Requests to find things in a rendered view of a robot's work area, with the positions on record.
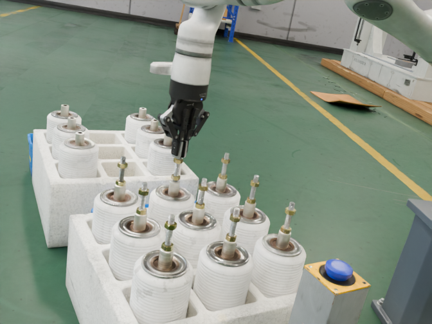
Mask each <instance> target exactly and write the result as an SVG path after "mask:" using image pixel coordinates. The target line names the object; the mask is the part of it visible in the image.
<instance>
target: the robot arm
mask: <svg viewBox="0 0 432 324"><path fill-rule="evenodd" d="M180 1H181V2H182V3H184V4H185V5H186V6H189V7H192V8H194V11H193V14H192V16H191V18H190V19H189V20H187V21H184V22H182V23H181V24H180V26H179V30H178V34H177V43H176V48H175V56H174V60H173V62H153V63H151V65H150V72H151V73H154V74H159V75H171V77H170V87H169V95H170V97H171V100H170V103H169V105H168V110H167V111H166V112H165V113H164V114H161V113H159V114H158V116H157V118H158V120H159V122H160V124H161V126H162V128H163V130H164V132H165V135H166V136H168V137H170V138H172V139H173V142H172V150H171V154H172V156H173V157H174V158H176V159H180V158H185V157H186V154H187V152H188V143H189V140H190V139H191V137H192V136H196V135H198V133H199V131H200V130H201V128H202V127H203V125H204V123H205V122H206V120H207V119H208V117H209V115H210V113H209V112H208V111H205V110H204V109H203V101H205V99H206V97H207V92H208V85H209V81H210V73H211V66H212V53H213V45H214V40H215V34H216V32H217V30H218V28H219V25H220V23H221V20H222V17H223V15H224V12H225V10H226V7H227V5H235V6H258V5H272V4H275V3H279V2H281V1H284V0H180ZM344 2H345V4H346V5H347V7H348V8H349V9H350V10H351V11H352V12H353V13H355V14H356V15H357V16H359V17H360V18H362V19H364V20H365V21H367V22H368V23H370V24H372V25H374V26H376V27H378V28H379V29H381V30H383V31H384V32H386V33H388V34H390V35H391V36H393V37H395V38H396V39H397V40H399V41H401V42H402V43H403V44H405V45H406V46H407V47H409V48H410V49H411V50H413V51H414V52H415V53H416V54H417V55H418V56H420V57H421V58H422V59H423V60H425V61H426V62H427V63H428V64H429V65H431V66H432V9H430V10H425V11H423V10H422V9H420V8H419V7H418V6H417V5H416V4H415V3H414V1H413V0H344ZM195 125H196V127H195ZM178 130H179V134H178V133H177V132H178Z"/></svg>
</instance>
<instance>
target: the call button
mask: <svg viewBox="0 0 432 324"><path fill-rule="evenodd" d="M325 270H326V271H327V274H328V275H329V276H330V277H331V278H333V279H335V280H338V281H346V280H348V279H349V278H351V277H352V274H353V269H352V267H351V266H350V265H349V264H347V263H346V262H344V261H342V260H338V259H330V260H327V261H326V264H325Z"/></svg>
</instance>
